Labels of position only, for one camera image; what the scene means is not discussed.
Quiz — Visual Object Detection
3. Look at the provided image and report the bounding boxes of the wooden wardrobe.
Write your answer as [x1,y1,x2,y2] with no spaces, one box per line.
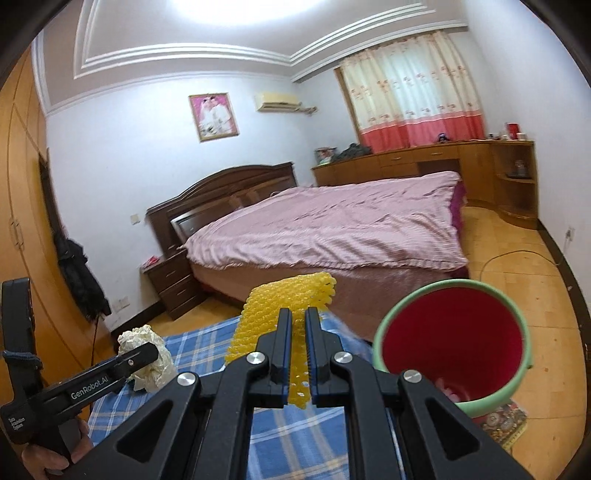
[0,46,116,416]

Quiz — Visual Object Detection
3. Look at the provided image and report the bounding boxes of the cream paper ball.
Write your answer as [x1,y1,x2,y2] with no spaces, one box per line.
[117,324,176,394]

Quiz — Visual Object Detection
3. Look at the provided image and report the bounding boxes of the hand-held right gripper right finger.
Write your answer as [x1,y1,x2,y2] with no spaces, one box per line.
[305,307,532,480]

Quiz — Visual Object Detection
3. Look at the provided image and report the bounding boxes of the large yellow foam net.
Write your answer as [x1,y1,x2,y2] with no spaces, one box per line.
[225,272,337,409]

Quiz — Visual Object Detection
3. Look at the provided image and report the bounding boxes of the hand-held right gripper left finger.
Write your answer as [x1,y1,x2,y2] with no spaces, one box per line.
[74,308,294,480]

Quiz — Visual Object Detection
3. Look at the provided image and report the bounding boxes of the red bin with green rim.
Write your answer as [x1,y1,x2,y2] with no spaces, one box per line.
[372,278,534,418]

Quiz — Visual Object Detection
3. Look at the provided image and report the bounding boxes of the ceiling light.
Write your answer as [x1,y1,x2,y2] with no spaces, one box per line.
[171,0,324,19]

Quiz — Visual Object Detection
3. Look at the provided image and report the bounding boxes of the black floor cable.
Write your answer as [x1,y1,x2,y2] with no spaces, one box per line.
[478,249,561,280]

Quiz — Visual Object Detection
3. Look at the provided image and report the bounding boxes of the black hanging jacket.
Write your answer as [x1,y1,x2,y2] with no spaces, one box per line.
[53,235,112,319]

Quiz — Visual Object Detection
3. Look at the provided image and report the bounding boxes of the pink checked blanket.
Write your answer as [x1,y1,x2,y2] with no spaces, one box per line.
[180,171,469,273]

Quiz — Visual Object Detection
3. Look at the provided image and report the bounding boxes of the low wooden cabinet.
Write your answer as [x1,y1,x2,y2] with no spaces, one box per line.
[311,138,541,229]

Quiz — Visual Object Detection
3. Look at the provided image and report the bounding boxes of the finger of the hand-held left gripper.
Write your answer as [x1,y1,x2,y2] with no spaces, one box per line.
[110,344,161,385]

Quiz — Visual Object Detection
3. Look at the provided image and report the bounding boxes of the blue plaid tablecloth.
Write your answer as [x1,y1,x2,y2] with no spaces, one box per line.
[88,310,402,480]

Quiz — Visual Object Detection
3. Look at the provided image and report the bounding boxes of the person's left hand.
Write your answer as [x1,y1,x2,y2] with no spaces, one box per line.
[21,418,95,480]

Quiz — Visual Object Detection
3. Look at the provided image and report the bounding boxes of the framed wedding photo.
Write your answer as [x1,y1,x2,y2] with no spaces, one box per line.
[188,92,240,142]

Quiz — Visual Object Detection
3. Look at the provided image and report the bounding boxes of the wall air conditioner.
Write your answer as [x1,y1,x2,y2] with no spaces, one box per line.
[255,91,303,114]

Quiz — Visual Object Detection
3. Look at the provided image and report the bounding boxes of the dark wooden nightstand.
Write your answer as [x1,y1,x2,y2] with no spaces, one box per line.
[142,256,208,321]

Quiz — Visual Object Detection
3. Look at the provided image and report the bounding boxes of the dark pile of clothes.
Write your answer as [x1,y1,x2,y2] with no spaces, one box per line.
[332,143,374,162]

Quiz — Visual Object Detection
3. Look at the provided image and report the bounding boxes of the dark wooden bed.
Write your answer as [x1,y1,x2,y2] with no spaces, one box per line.
[145,161,472,342]

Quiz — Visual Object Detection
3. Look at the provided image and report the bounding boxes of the cream and red curtain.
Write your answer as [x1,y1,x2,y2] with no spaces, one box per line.
[339,31,485,154]

